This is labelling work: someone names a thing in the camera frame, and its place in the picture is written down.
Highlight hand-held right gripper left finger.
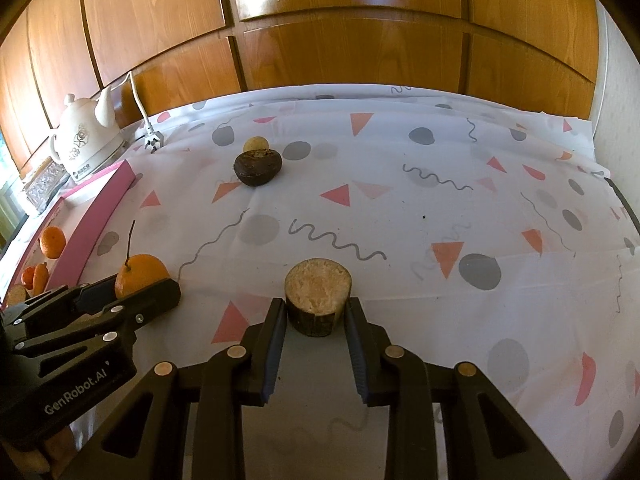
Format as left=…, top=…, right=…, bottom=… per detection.
left=60, top=297, right=288, bottom=480

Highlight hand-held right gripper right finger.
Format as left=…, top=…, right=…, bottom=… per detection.
left=345, top=297, right=571, bottom=480

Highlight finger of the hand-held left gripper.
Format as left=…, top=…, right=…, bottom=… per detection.
left=2, top=274, right=121, bottom=331
left=15, top=277, right=182, bottom=376

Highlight orange with long stem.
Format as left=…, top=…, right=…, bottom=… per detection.
left=114, top=220, right=171, bottom=300

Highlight stemless orange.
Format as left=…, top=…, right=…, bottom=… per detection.
left=40, top=226, right=67, bottom=260

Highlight pink shallow tray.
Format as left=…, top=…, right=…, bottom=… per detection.
left=0, top=160, right=136, bottom=311

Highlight sugarcane piece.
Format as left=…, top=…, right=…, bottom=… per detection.
left=5, top=283, right=32, bottom=307
left=284, top=257, right=352, bottom=338

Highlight person's left hand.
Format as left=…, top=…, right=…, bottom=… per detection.
left=10, top=427, right=76, bottom=475

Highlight clear glass container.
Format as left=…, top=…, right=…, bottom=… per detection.
left=22, top=157, right=68, bottom=211

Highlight white ceramic kettle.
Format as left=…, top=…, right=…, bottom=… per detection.
left=49, top=89, right=126, bottom=183

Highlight small dark brown fruit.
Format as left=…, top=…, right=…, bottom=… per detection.
left=234, top=149, right=283, bottom=187

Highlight wooden panelled cabinet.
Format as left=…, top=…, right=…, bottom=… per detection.
left=0, top=0, right=601, bottom=171

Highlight window frame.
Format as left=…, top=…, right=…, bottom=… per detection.
left=0, top=130, right=26, bottom=248

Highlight white power cord with plug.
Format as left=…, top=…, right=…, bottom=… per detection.
left=107, top=71, right=166, bottom=153

